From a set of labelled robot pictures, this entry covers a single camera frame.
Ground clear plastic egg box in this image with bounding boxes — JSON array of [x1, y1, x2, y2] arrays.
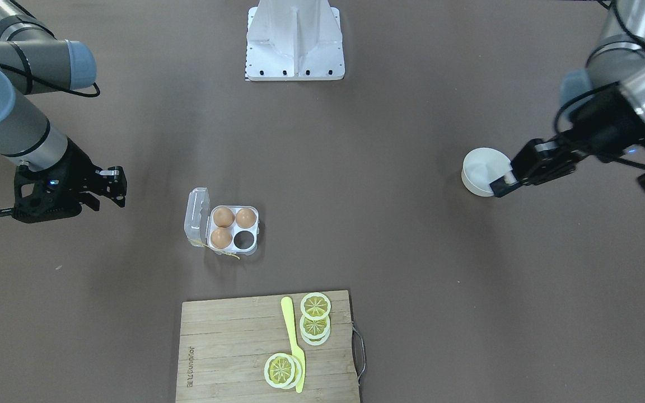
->
[[184, 187, 260, 258]]

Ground brown egg from bowl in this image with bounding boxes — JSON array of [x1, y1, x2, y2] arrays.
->
[[235, 208, 258, 229]]

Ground brown egg in box rear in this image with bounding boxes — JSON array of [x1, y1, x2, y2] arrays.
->
[[212, 207, 235, 228]]

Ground brown egg in box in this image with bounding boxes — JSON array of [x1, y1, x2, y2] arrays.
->
[[208, 227, 233, 250], [212, 207, 235, 228]]

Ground brown egg in box front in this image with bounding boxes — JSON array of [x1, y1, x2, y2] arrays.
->
[[208, 227, 233, 250]]

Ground white bowl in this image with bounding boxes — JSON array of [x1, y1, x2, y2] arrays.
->
[[461, 147, 512, 197]]

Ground wooden cutting board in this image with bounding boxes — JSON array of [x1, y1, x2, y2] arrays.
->
[[176, 290, 362, 402]]

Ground yellow plastic knife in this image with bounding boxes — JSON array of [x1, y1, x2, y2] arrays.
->
[[280, 296, 306, 393]]

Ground lemon slice top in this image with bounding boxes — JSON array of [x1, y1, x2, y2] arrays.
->
[[300, 292, 332, 321]]

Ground lemon slice by knife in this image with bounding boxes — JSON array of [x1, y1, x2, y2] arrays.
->
[[264, 353, 303, 390]]

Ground lemon slice middle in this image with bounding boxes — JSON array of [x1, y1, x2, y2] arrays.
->
[[299, 316, 331, 346]]

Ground white camera stand base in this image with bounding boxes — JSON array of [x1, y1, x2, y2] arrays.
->
[[244, 1, 345, 82]]

